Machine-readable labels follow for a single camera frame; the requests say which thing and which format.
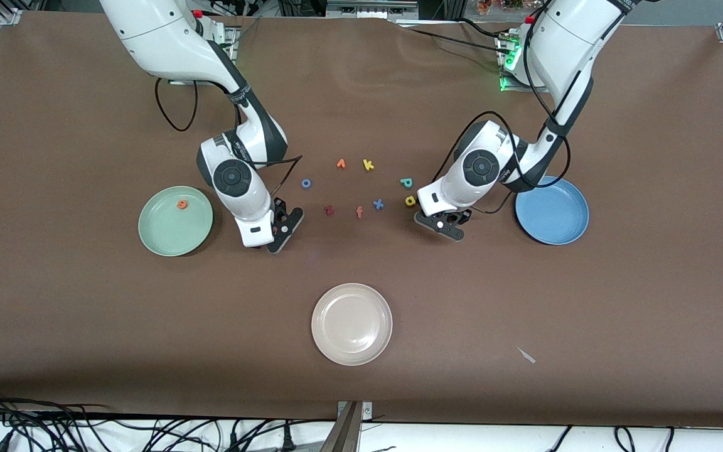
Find blue plate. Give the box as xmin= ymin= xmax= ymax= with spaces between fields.
xmin=515 ymin=175 xmax=590 ymax=246

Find brown table cover sheet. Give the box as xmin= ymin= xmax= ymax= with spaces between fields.
xmin=0 ymin=11 xmax=723 ymax=429

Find beige plate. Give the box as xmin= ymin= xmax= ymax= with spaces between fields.
xmin=311 ymin=282 xmax=394 ymax=367

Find thin black table cable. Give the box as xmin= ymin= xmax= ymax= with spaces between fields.
xmin=456 ymin=18 xmax=503 ymax=37
xmin=399 ymin=25 xmax=510 ymax=51

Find tangle of black cables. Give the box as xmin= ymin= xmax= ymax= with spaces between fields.
xmin=0 ymin=386 xmax=337 ymax=452

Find silver metal bracket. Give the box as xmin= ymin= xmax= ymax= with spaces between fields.
xmin=336 ymin=401 xmax=373 ymax=421

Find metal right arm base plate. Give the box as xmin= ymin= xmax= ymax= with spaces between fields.
xmin=169 ymin=18 xmax=240 ymax=85

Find grey power strip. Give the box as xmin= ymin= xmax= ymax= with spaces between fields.
xmin=326 ymin=0 xmax=419 ymax=18

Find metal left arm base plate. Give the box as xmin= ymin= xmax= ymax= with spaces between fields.
xmin=496 ymin=28 xmax=529 ymax=94

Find black right camera mount bracket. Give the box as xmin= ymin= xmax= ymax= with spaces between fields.
xmin=267 ymin=207 xmax=304 ymax=254

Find green plate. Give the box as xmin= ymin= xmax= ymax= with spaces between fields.
xmin=137 ymin=185 xmax=215 ymax=257

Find orange plastic toys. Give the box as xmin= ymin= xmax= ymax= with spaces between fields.
xmin=476 ymin=0 xmax=525 ymax=14

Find grey metal post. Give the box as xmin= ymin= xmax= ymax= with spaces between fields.
xmin=319 ymin=402 xmax=362 ymax=452

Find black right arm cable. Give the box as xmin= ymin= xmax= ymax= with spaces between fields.
xmin=154 ymin=78 xmax=304 ymax=196

